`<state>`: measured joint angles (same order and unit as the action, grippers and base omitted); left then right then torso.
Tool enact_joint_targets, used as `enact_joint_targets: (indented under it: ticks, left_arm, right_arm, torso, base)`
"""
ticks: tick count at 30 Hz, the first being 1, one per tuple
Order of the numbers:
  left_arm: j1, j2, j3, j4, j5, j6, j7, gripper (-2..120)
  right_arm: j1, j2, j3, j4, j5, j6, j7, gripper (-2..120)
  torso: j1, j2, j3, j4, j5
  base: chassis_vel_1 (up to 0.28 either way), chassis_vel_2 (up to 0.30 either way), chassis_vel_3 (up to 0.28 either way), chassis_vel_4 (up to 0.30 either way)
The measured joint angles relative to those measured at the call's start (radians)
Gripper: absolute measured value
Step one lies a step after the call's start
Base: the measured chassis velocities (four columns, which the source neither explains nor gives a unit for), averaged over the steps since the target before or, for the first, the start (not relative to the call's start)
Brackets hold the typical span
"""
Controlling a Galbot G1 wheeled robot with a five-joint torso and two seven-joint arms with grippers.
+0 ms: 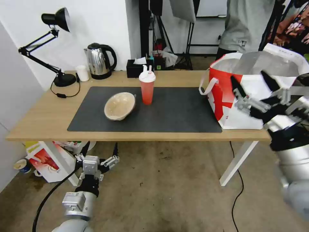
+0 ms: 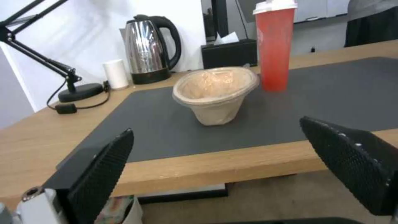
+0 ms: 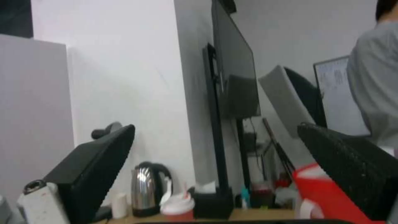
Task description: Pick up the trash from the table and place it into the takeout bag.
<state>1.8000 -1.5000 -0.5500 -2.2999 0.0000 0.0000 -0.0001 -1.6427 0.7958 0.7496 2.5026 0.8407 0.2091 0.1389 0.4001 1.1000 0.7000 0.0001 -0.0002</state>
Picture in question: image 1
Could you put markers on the black light stand tripod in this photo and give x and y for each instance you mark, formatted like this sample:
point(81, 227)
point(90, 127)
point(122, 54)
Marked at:
point(164, 33)

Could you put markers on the white softbox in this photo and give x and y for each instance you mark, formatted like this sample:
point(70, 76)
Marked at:
point(183, 8)

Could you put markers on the black tissue box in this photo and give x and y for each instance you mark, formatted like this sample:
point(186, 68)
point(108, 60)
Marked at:
point(133, 70)

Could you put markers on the black desk mat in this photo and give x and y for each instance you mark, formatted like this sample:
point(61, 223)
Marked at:
point(169, 113)

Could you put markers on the black desk lamp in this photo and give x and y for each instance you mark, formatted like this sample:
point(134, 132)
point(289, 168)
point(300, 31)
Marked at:
point(63, 79)

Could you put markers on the black camera tripod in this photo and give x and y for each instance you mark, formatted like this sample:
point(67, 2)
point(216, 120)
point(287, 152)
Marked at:
point(272, 24)

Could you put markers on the instant noodle cup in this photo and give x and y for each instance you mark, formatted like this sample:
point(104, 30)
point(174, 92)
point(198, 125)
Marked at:
point(22, 166)

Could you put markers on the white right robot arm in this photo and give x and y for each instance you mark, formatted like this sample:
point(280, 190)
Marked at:
point(293, 159)

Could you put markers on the floral patterned cloth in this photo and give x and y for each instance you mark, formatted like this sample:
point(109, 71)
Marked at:
point(295, 26)

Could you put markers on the beige paper bowl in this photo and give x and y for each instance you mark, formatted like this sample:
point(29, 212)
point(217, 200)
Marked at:
point(119, 106)

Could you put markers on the red white printed carton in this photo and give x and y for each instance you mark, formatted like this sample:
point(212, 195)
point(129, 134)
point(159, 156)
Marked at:
point(48, 162)

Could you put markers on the person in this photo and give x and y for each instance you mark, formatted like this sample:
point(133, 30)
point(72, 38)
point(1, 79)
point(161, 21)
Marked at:
point(241, 26)

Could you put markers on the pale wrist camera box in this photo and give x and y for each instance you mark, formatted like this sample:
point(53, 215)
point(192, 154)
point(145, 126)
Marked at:
point(91, 166)

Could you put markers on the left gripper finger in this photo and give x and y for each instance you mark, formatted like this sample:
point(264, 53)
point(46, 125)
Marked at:
point(111, 162)
point(83, 152)

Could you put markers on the red white takeout bag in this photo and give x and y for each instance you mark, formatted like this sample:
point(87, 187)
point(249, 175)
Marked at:
point(224, 101)

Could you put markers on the small white cup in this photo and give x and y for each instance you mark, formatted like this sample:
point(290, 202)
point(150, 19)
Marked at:
point(82, 73)

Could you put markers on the wooden table with white legs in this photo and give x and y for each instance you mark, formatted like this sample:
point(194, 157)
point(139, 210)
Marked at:
point(48, 113)

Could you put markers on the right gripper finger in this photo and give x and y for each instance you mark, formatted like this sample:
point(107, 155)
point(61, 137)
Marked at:
point(245, 102)
point(271, 83)

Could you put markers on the red cup with white lid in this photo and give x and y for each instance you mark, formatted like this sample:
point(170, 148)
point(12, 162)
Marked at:
point(147, 91)

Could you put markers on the steel electric kettle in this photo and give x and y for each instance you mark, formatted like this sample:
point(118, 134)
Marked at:
point(96, 60)

